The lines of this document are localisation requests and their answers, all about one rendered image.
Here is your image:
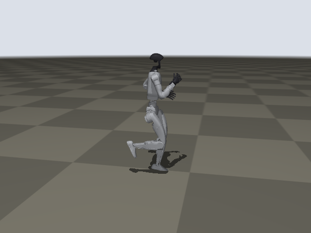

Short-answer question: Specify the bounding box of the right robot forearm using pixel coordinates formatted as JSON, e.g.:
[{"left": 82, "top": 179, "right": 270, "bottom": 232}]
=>
[{"left": 162, "top": 82, "right": 175, "bottom": 98}]

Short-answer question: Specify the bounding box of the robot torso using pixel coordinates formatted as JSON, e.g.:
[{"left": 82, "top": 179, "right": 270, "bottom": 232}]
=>
[{"left": 146, "top": 70, "right": 162, "bottom": 115}]

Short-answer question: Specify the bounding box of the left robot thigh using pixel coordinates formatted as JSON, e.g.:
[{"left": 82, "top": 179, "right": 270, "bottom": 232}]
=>
[{"left": 156, "top": 109, "right": 167, "bottom": 141}]

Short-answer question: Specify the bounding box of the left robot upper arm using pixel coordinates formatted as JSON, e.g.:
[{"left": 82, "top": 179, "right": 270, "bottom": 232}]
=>
[{"left": 143, "top": 79, "right": 148, "bottom": 89}]

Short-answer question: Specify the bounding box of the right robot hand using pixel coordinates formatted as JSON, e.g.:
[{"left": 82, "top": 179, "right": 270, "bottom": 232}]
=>
[{"left": 169, "top": 73, "right": 182, "bottom": 86}]

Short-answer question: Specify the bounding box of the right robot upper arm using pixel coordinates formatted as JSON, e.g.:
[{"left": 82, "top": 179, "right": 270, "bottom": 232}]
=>
[{"left": 151, "top": 74, "right": 164, "bottom": 100}]

